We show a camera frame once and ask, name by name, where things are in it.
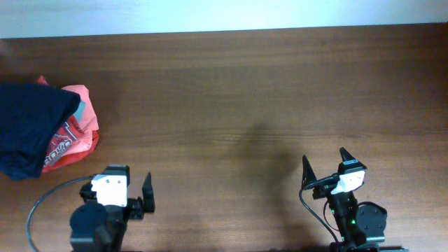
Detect salmon pink folded garment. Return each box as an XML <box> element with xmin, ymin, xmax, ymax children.
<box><xmin>63</xmin><ymin>85</ymin><xmax>99</xmax><ymax>156</ymax></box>

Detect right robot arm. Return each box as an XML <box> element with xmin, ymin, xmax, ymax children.
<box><xmin>299</xmin><ymin>147</ymin><xmax>387</xmax><ymax>252</ymax></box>

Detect black cable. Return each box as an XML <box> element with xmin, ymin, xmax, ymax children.
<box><xmin>298</xmin><ymin>174</ymin><xmax>342</xmax><ymax>246</ymax></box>
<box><xmin>26</xmin><ymin>176</ymin><xmax>95</xmax><ymax>252</ymax></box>

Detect grey folded garment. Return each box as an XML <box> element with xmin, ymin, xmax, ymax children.
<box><xmin>73</xmin><ymin>101</ymin><xmax>86</xmax><ymax>123</ymax></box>

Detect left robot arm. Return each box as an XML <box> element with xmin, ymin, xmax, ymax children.
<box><xmin>69</xmin><ymin>165</ymin><xmax>155</xmax><ymax>252</ymax></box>

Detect red printed t-shirt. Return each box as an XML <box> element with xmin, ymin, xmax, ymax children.
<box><xmin>36</xmin><ymin>75</ymin><xmax>100</xmax><ymax>173</ymax></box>

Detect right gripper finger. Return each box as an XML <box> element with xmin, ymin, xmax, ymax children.
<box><xmin>301</xmin><ymin>155</ymin><xmax>317</xmax><ymax>189</ymax></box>
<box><xmin>339</xmin><ymin>147</ymin><xmax>356</xmax><ymax>162</ymax></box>

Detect navy blue shorts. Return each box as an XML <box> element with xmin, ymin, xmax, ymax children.
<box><xmin>1</xmin><ymin>83</ymin><xmax>81</xmax><ymax>181</ymax></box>

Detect left black cable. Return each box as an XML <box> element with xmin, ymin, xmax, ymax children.
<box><xmin>26</xmin><ymin>176</ymin><xmax>95</xmax><ymax>252</ymax></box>

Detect right black cable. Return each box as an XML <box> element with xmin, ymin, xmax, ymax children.
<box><xmin>298</xmin><ymin>174</ymin><xmax>342</xmax><ymax>246</ymax></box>

